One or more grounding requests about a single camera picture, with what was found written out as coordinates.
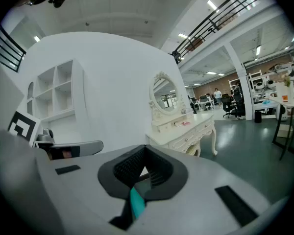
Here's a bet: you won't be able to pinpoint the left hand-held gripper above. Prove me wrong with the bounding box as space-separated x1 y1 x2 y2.
7 111 104 161

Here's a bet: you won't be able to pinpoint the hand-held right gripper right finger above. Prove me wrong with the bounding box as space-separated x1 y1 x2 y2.
132 144 271 235

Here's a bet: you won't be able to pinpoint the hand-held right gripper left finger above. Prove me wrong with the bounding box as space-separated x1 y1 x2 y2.
35 144 147 235

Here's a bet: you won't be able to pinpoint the white dressing table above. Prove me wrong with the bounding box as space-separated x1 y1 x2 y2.
145 71 219 158

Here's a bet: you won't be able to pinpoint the small white drawer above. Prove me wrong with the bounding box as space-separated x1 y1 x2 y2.
158 122 172 134

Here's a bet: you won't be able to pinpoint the white shelf unit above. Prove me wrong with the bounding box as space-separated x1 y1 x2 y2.
26 59 89 141

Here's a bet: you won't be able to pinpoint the oval white-framed mirror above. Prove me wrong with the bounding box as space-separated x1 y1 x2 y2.
148 71 184 116

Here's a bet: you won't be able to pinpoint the white round robot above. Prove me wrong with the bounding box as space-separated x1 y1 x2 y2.
275 104 289 121

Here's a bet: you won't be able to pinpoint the black balcony railing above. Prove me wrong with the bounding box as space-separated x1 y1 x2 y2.
172 0 269 64
0 24 27 73

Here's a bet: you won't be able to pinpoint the white table black legs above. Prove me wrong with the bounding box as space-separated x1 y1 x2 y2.
269 95 294 161

